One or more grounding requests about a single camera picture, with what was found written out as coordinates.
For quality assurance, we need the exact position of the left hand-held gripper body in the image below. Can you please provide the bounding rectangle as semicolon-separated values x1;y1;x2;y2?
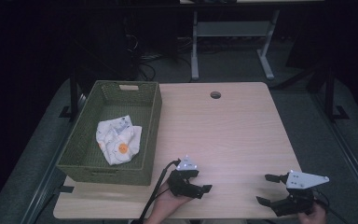
167;155;205;200

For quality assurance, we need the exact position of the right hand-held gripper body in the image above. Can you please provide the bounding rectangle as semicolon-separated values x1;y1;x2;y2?
272;169;330;217

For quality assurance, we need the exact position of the white printed cloth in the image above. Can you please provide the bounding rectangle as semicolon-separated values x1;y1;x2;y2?
95;115;143;166

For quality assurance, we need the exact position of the green woven basket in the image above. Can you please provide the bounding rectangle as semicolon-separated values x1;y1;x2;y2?
56;79;163;187

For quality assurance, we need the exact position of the person's left hand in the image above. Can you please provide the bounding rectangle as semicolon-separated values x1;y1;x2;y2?
145;181;194;224

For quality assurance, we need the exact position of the person's right hand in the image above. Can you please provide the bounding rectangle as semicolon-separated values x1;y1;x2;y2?
296;204;327;224

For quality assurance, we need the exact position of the black metal stand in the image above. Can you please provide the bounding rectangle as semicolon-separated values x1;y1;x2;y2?
323;65;351;123
59;66;81;119

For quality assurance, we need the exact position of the black table clamp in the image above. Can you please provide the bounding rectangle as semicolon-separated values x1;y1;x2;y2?
53;184;76;196

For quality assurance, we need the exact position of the white-framed desk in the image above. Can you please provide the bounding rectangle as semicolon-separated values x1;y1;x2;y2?
179;0;325;81

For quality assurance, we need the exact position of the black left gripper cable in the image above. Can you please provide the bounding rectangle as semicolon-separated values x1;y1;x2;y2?
138;159;182;224

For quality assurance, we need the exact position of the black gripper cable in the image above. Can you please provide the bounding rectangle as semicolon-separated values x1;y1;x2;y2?
312;189;352;224
138;159;182;224

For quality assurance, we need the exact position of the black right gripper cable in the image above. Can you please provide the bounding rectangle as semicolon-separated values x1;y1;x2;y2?
312;189;352;224

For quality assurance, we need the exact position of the tangle of black floor cables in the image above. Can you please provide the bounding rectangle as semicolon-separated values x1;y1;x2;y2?
122;32;197;82

